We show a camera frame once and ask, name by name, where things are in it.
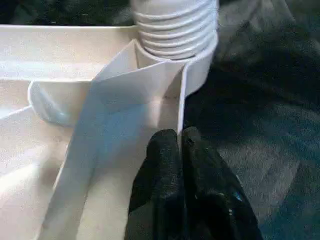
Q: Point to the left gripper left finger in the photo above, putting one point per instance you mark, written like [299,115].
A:
[157,187]

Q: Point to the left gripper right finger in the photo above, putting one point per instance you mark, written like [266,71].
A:
[212,195]

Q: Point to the white plastic table top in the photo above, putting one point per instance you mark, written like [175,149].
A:
[75,125]

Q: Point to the white plastic table leg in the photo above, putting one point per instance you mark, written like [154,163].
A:
[175,30]

